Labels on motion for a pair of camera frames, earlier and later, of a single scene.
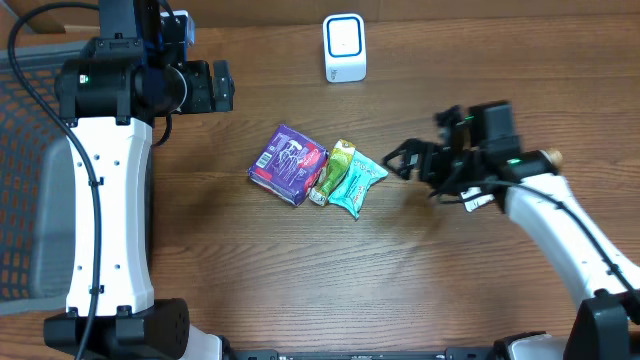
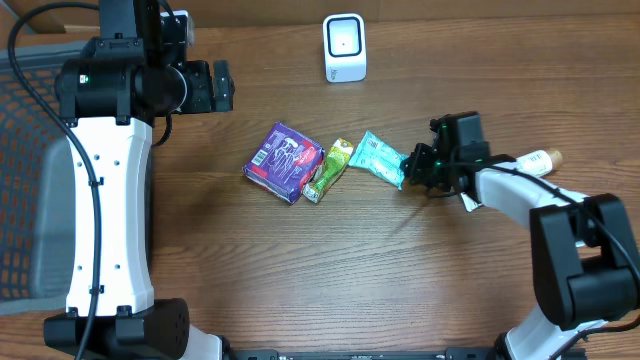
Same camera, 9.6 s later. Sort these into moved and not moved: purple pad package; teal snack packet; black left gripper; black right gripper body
Moved: teal snack packet
Not moved: black left gripper; black right gripper body; purple pad package
